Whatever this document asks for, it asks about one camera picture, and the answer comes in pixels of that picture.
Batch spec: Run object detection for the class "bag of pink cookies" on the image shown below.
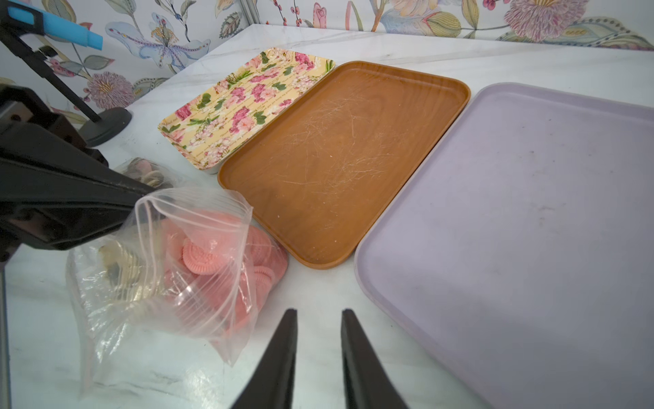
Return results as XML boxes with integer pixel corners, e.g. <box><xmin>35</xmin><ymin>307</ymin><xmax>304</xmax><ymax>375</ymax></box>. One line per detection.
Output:
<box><xmin>66</xmin><ymin>186</ymin><xmax>289</xmax><ymax>393</ymax></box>

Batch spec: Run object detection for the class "lilac plastic tray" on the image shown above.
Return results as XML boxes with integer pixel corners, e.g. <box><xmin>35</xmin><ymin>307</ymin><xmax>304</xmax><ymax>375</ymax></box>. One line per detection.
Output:
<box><xmin>355</xmin><ymin>83</ymin><xmax>653</xmax><ymax>408</ymax></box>

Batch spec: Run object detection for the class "black microphone stand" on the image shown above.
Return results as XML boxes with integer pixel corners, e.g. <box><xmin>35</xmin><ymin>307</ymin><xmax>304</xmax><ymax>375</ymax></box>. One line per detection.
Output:
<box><xmin>1</xmin><ymin>22</ymin><xmax>132</xmax><ymax>147</ymax></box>

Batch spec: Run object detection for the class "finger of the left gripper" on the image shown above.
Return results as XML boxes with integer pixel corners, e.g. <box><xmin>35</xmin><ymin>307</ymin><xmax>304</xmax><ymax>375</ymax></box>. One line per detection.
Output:
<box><xmin>1</xmin><ymin>158</ymin><xmax>154</xmax><ymax>251</ymax></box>

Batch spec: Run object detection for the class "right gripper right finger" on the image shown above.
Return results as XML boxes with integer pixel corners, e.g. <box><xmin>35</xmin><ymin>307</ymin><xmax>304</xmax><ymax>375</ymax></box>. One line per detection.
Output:
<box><xmin>341</xmin><ymin>309</ymin><xmax>408</xmax><ymax>408</ymax></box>

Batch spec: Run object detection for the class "bag of brown cookies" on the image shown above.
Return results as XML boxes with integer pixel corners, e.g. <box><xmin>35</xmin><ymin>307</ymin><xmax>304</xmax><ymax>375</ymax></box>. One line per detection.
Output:
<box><xmin>114</xmin><ymin>157</ymin><xmax>180</xmax><ymax>190</ymax></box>

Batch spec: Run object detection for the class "brown wooden tray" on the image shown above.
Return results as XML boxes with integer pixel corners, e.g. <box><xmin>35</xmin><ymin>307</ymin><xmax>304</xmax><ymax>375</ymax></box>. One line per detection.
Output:
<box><xmin>218</xmin><ymin>61</ymin><xmax>471</xmax><ymax>269</ymax></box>

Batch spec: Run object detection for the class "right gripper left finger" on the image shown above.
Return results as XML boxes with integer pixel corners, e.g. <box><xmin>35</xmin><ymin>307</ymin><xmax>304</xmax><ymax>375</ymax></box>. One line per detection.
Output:
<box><xmin>232</xmin><ymin>308</ymin><xmax>298</xmax><ymax>409</ymax></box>

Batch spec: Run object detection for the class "floral pattern tray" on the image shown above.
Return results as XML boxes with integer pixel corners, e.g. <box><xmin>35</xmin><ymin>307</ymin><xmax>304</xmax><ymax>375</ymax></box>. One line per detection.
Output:
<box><xmin>158</xmin><ymin>48</ymin><xmax>336</xmax><ymax>172</ymax></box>

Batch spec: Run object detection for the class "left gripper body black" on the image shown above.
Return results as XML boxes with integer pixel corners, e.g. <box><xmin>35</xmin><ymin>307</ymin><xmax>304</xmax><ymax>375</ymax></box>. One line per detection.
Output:
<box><xmin>0</xmin><ymin>84</ymin><xmax>109</xmax><ymax>267</ymax></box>

